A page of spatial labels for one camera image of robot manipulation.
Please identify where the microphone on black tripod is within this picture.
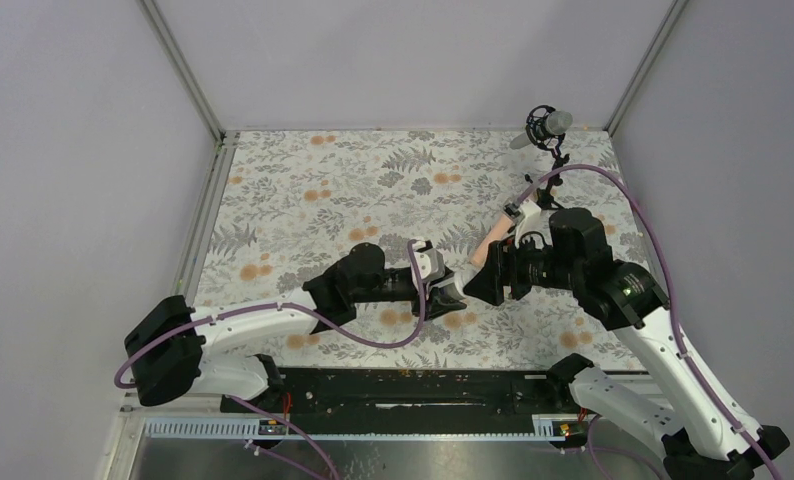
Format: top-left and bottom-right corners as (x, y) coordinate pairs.
(509, 104), (586, 225)

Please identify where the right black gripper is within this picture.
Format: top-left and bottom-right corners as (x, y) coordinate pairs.
(462, 228), (582, 305)

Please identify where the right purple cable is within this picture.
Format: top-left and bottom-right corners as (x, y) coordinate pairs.
(506, 163), (786, 480)

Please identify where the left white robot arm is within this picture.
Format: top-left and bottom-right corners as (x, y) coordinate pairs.
(114, 239), (478, 411)

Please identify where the aluminium frame rail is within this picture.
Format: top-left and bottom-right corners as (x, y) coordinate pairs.
(137, 0), (227, 142)
(604, 0), (690, 137)

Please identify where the right aluminium frame rail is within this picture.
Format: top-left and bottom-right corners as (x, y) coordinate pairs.
(604, 0), (690, 137)

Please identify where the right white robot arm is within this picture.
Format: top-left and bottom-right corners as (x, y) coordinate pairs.
(459, 208), (790, 479)

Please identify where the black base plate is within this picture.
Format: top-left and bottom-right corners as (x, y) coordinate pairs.
(252, 368), (581, 436)

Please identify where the white pill bottle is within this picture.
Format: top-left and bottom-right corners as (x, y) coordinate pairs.
(441, 272), (466, 300)

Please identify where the white slotted cable duct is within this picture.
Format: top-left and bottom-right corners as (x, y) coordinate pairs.
(143, 415), (587, 443)

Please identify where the left aluminium frame rail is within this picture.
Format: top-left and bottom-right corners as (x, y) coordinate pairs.
(137, 0), (227, 142)

